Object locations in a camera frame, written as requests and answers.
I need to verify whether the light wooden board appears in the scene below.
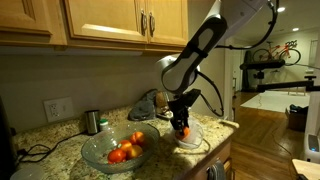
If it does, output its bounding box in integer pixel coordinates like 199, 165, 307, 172
291, 158, 320, 180

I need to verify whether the large glass bowl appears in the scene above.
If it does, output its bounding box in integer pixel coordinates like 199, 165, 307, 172
80, 121, 161, 175

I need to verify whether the white appliance with blue light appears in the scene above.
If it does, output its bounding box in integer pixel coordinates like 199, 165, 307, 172
300, 133, 320, 164

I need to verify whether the orange red peach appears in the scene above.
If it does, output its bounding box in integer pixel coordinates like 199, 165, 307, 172
129, 131, 146, 147
118, 139, 133, 153

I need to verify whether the grey striped hanging towel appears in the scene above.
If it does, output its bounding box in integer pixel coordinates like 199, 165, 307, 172
206, 159, 228, 180

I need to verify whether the crumpled grey cloth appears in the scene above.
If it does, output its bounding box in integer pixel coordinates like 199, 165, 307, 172
127, 88, 160, 122

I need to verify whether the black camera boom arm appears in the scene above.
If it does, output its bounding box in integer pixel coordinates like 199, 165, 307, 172
255, 75, 320, 93

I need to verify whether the dark cabinet door handle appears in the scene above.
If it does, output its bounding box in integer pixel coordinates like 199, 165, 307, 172
148, 11, 156, 38
140, 9, 148, 37

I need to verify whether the round glass lid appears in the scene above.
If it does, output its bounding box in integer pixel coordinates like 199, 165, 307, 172
9, 163, 45, 180

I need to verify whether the dark box on floor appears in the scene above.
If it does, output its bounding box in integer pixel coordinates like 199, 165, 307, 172
285, 103, 310, 132

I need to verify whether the white floor rug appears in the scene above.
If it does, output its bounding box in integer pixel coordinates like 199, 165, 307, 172
240, 90, 312, 114

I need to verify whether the clear plastic bag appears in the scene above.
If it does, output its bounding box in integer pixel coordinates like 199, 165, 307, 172
169, 118, 204, 150

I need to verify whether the small dark tray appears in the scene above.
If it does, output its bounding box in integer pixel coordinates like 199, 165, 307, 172
155, 112, 174, 121

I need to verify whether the black power cable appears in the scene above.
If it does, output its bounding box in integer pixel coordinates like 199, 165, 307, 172
16, 131, 88, 164

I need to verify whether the wooden drawer front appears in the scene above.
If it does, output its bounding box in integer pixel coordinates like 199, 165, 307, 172
213, 141, 233, 166

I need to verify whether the clear bag of bread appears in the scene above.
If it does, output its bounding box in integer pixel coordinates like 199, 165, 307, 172
155, 90, 172, 116

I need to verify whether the deep red peach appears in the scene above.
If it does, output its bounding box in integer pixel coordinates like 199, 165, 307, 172
107, 148, 128, 164

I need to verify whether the black kitchen appliance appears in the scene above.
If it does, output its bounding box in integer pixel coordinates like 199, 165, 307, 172
0, 96, 18, 172

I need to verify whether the yellow orange peach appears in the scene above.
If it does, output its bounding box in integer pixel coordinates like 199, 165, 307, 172
126, 144, 145, 160

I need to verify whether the white bottle green cap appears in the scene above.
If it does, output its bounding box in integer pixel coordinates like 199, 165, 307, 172
99, 118, 110, 132

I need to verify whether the black stereo camera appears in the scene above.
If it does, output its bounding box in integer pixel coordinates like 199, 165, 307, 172
239, 58, 287, 72

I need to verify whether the red bicycle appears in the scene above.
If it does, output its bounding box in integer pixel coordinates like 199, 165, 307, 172
251, 39, 302, 66

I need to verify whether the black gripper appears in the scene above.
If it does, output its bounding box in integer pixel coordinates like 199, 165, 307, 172
167, 88, 202, 132

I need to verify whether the white wall outlet plate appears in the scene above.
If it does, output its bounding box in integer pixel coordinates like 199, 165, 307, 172
43, 96, 75, 124

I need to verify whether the bright orange peach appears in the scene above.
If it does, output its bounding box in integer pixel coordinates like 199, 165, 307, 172
175, 126, 191, 141

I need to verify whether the stainless steel cup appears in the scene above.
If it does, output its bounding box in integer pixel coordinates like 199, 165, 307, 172
84, 109, 101, 136

